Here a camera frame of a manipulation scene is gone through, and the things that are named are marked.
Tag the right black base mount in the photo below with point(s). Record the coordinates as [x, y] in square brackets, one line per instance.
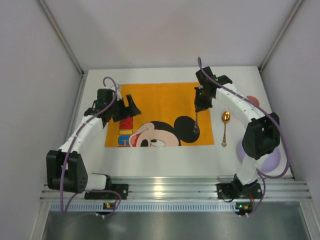
[230, 191]

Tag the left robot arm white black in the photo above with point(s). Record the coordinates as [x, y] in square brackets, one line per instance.
[65, 168]

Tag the aluminium rail frame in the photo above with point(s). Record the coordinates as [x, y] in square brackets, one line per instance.
[203, 188]

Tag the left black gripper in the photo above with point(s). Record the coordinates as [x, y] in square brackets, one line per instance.
[122, 110]

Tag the orange Mickey Mouse placemat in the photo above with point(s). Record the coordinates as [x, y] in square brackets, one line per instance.
[167, 118]

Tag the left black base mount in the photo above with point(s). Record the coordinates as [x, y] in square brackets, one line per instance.
[121, 189]

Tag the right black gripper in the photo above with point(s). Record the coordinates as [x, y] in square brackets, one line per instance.
[200, 107]

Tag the red cup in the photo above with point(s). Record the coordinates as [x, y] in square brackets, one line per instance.
[253, 100]

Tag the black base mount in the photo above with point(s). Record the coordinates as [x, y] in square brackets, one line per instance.
[230, 191]
[121, 189]

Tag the gold spoon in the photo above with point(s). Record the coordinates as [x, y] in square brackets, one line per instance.
[226, 116]

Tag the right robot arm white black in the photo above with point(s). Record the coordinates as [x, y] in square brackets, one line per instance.
[261, 135]

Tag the perforated cable duct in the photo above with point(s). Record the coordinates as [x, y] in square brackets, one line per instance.
[154, 207]

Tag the lilac plate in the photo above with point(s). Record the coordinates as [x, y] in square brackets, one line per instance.
[271, 163]

